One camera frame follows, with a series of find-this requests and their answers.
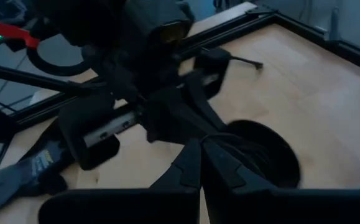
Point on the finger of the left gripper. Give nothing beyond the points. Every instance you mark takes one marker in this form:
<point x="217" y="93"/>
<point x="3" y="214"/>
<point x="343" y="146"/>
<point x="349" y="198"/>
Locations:
<point x="210" y="71"/>
<point x="71" y="124"/>

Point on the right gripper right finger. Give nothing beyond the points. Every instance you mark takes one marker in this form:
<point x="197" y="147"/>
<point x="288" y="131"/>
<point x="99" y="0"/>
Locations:
<point x="276" y="207"/>

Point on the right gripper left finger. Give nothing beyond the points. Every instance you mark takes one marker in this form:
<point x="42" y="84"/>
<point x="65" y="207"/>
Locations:
<point x="136" y="208"/>

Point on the black grey work glove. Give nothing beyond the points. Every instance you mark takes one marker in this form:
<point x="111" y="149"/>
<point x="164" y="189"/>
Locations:
<point x="8" y="189"/>

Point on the black frame eyeglasses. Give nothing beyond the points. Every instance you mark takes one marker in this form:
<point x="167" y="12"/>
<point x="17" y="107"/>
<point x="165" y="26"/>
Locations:
<point x="248" y="61"/>

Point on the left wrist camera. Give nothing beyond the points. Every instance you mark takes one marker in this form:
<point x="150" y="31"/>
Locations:
<point x="155" y="18"/>

